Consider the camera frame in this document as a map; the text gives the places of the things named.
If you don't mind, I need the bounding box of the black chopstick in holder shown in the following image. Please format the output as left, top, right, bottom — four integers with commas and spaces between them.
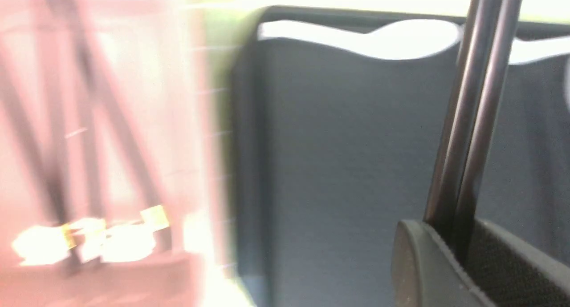
0, 53, 85, 272
49, 0, 172, 254

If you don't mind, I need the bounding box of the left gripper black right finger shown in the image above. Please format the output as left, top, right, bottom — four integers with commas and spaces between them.
466, 220, 570, 307

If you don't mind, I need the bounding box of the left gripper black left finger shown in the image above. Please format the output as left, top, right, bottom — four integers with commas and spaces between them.
391, 220, 495, 307

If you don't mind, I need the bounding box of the white ceramic spoon far left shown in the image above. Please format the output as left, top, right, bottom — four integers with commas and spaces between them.
257, 19, 464, 61

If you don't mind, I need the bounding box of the transparent pink chopstick holder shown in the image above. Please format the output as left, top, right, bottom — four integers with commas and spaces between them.
1, 0, 211, 307

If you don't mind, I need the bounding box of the black chopstick gold band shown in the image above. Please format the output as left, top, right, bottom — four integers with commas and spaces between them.
452, 0, 522, 263
423, 0, 502, 241

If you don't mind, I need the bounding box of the white ceramic spoon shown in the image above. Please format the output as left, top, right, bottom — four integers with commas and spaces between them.
509, 36, 570, 65
257, 19, 464, 61

